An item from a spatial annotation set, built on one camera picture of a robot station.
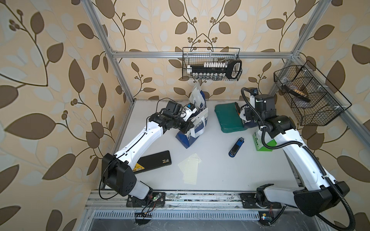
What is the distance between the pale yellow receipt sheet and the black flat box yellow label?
0.09 meters

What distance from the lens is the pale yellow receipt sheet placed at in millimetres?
841

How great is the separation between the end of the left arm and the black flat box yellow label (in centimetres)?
29

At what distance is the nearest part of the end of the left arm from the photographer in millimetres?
562

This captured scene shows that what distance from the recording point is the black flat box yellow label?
2.83 feet

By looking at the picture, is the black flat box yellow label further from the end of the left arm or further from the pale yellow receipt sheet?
the end of the left arm

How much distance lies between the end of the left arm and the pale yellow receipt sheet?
11.5 inches
